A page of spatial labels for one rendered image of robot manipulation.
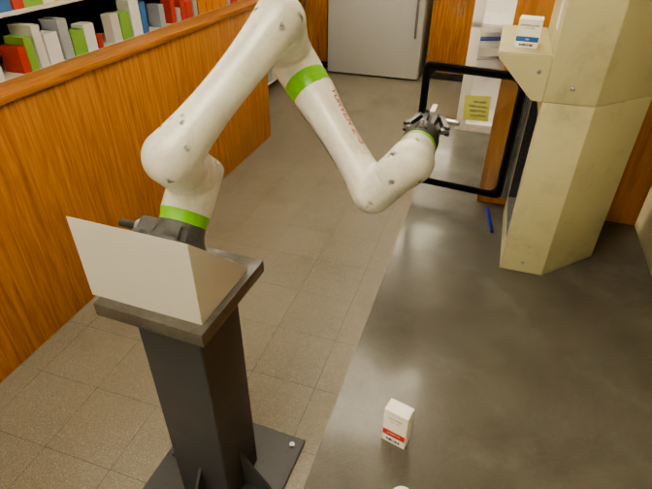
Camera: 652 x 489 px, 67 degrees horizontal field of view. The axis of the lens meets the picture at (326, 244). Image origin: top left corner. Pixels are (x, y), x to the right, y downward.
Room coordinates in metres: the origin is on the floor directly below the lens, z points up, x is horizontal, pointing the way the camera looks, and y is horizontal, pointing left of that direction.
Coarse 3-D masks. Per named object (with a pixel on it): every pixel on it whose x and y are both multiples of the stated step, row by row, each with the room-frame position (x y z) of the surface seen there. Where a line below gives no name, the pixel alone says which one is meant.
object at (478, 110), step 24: (432, 96) 1.52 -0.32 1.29; (456, 96) 1.49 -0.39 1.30; (480, 96) 1.46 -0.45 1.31; (504, 96) 1.43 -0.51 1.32; (456, 120) 1.48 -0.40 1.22; (480, 120) 1.45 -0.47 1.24; (504, 120) 1.42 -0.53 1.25; (456, 144) 1.48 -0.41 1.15; (480, 144) 1.45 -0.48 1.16; (504, 144) 1.42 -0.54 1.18; (456, 168) 1.47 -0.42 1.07; (480, 168) 1.44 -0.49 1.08
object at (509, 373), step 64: (448, 192) 1.54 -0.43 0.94; (448, 256) 1.16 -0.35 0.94; (640, 256) 1.16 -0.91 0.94; (384, 320) 0.89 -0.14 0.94; (448, 320) 0.89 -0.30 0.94; (512, 320) 0.89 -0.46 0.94; (576, 320) 0.89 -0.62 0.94; (640, 320) 0.90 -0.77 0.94; (384, 384) 0.69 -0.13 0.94; (448, 384) 0.69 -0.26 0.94; (512, 384) 0.70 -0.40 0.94; (576, 384) 0.70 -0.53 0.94; (640, 384) 0.70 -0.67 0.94; (320, 448) 0.54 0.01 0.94; (384, 448) 0.54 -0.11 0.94; (448, 448) 0.54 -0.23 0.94; (512, 448) 0.55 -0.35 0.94; (576, 448) 0.55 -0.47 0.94; (640, 448) 0.55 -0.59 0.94
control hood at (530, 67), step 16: (512, 32) 1.34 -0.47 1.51; (544, 32) 1.34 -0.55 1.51; (512, 48) 1.18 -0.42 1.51; (544, 48) 1.18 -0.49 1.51; (512, 64) 1.13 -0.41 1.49; (528, 64) 1.12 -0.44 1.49; (544, 64) 1.11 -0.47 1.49; (528, 80) 1.12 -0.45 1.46; (544, 80) 1.11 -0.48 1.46; (528, 96) 1.12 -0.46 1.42
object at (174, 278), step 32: (96, 224) 0.95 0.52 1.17; (96, 256) 0.96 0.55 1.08; (128, 256) 0.92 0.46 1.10; (160, 256) 0.89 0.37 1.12; (192, 256) 0.88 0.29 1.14; (96, 288) 0.97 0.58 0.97; (128, 288) 0.93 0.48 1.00; (160, 288) 0.90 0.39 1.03; (192, 288) 0.87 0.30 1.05; (224, 288) 0.97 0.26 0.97; (192, 320) 0.87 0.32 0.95
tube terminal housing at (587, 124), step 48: (576, 0) 1.10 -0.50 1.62; (624, 0) 1.08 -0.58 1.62; (576, 48) 1.09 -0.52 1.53; (624, 48) 1.09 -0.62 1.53; (576, 96) 1.09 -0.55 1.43; (624, 96) 1.11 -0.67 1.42; (576, 144) 1.08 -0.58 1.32; (624, 144) 1.14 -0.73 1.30; (528, 192) 1.10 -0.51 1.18; (576, 192) 1.09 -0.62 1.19; (528, 240) 1.09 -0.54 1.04; (576, 240) 1.12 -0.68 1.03
